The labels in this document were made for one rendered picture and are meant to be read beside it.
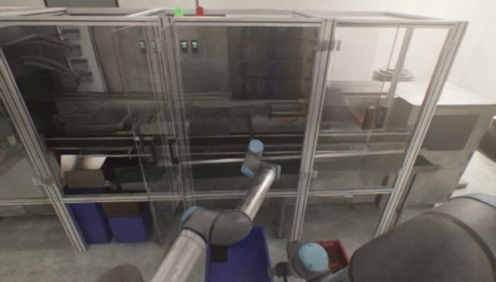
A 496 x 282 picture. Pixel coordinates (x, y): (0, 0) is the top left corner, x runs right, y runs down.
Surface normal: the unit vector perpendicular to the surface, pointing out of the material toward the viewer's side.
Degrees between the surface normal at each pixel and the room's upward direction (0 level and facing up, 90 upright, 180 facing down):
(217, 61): 90
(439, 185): 90
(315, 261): 19
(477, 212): 5
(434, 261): 40
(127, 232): 90
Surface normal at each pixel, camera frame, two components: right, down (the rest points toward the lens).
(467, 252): 0.01, -0.50
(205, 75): 0.06, 0.47
